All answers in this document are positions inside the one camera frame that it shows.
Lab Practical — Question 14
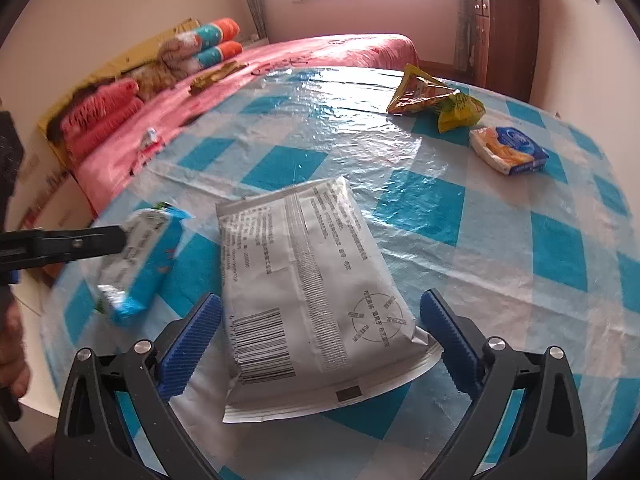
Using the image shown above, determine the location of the person's left hand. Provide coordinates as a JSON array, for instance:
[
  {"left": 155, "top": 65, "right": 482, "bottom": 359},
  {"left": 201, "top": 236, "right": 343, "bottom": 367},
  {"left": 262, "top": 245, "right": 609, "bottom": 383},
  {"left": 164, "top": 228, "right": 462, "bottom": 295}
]
[{"left": 0, "top": 302, "right": 30, "bottom": 401}]

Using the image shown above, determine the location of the olive green cloth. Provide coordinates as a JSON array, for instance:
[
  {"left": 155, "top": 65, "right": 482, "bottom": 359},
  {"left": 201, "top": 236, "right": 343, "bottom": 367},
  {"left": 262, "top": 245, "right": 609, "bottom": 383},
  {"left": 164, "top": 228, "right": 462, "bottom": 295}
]
[{"left": 189, "top": 60, "right": 249, "bottom": 96}]

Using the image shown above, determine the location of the brown cardboard box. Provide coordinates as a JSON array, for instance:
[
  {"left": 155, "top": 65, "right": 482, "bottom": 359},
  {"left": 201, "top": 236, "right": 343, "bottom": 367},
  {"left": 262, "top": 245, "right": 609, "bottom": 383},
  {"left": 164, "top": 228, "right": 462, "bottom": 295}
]
[{"left": 22, "top": 157, "right": 98, "bottom": 235}]

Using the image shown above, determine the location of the pink fluffy pillow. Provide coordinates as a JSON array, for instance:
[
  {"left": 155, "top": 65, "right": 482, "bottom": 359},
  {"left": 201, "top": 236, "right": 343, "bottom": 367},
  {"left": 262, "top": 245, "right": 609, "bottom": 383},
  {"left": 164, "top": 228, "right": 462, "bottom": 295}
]
[
  {"left": 67, "top": 97, "right": 146, "bottom": 162},
  {"left": 62, "top": 80, "right": 141, "bottom": 136}
]

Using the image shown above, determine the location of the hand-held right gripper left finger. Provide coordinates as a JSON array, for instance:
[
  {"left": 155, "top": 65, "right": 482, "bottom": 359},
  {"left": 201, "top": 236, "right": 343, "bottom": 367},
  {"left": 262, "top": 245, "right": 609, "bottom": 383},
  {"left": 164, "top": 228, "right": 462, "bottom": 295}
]
[{"left": 54, "top": 292, "right": 223, "bottom": 480}]

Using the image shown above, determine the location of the light blue white snack packet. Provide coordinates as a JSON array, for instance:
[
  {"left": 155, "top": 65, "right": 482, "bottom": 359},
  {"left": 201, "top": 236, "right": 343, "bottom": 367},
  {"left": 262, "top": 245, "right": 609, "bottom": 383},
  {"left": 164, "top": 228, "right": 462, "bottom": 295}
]
[{"left": 95, "top": 202, "right": 196, "bottom": 328}]

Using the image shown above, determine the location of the brown wooden cabinet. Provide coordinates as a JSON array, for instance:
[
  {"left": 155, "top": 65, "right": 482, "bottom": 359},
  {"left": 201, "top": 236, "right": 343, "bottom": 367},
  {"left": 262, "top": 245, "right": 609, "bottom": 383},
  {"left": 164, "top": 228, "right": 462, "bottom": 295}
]
[{"left": 467, "top": 0, "right": 543, "bottom": 103}]

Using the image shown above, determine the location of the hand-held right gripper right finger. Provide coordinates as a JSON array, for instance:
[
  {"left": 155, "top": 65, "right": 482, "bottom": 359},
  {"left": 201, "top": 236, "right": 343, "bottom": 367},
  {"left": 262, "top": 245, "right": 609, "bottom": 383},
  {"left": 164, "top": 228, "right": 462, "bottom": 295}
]
[{"left": 420, "top": 288, "right": 588, "bottom": 480}]

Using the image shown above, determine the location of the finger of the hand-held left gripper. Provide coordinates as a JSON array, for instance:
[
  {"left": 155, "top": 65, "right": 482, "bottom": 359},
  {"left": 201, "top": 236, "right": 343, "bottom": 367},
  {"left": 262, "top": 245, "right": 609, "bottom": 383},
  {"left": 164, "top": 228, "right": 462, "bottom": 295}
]
[{"left": 0, "top": 225, "right": 128, "bottom": 272}]

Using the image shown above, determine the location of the rolled quilt with orange end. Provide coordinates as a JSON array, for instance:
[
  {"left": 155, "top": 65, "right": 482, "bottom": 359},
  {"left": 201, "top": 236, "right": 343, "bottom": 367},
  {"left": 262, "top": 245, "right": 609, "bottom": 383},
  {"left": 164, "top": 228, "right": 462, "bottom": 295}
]
[
  {"left": 160, "top": 17, "right": 241, "bottom": 57},
  {"left": 165, "top": 42, "right": 245, "bottom": 79}
]

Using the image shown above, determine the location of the pink bed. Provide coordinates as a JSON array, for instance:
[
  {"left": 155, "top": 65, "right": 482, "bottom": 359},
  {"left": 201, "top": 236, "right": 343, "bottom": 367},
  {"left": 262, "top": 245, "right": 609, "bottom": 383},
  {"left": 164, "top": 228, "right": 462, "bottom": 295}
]
[{"left": 75, "top": 33, "right": 421, "bottom": 216}]

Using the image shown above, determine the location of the blue checked tablecloth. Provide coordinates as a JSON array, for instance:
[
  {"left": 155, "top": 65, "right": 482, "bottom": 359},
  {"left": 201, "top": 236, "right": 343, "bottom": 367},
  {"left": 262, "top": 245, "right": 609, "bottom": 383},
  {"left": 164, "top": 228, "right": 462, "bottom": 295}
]
[{"left": 40, "top": 66, "right": 640, "bottom": 480}]

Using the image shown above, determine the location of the yellow green snack bag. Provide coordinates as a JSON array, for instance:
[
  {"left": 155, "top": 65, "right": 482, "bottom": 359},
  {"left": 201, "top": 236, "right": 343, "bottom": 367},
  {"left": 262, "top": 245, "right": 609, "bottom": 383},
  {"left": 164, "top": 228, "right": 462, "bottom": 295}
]
[{"left": 386, "top": 63, "right": 486, "bottom": 133}]

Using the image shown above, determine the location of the small white sachet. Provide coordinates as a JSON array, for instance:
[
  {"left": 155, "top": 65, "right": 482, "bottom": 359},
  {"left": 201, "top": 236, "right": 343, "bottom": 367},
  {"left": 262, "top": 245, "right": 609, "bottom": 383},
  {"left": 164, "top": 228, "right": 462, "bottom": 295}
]
[{"left": 132, "top": 127, "right": 166, "bottom": 173}]

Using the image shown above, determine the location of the grey checked curtain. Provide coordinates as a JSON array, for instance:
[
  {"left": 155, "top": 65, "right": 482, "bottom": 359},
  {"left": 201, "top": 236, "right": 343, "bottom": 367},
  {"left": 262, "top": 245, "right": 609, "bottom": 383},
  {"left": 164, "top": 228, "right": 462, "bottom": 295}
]
[
  {"left": 235, "top": 0, "right": 273, "bottom": 43},
  {"left": 452, "top": 0, "right": 477, "bottom": 68}
]

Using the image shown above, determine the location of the white printed snack bag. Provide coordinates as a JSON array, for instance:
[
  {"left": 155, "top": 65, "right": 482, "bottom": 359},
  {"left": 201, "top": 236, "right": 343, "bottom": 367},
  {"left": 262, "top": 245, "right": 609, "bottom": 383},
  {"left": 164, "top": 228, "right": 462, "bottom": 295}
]
[{"left": 215, "top": 174, "right": 443, "bottom": 423}]

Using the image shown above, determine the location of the brown floral pillow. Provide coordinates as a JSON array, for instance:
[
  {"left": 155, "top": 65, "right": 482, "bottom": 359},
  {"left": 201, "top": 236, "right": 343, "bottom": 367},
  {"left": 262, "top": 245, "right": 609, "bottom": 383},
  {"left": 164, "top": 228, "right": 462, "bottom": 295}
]
[{"left": 135, "top": 62, "right": 177, "bottom": 102}]

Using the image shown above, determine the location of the blue orange tissue packet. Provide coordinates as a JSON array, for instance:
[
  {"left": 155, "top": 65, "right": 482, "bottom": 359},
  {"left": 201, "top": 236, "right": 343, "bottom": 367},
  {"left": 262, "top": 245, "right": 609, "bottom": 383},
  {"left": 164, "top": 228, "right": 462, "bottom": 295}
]
[{"left": 469, "top": 126, "right": 550, "bottom": 176}]

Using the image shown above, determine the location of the yellow bed headboard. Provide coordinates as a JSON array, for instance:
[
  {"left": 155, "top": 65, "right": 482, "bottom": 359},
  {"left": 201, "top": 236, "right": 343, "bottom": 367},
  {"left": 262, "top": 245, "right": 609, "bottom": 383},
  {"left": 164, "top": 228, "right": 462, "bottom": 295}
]
[{"left": 37, "top": 17, "right": 201, "bottom": 171}]

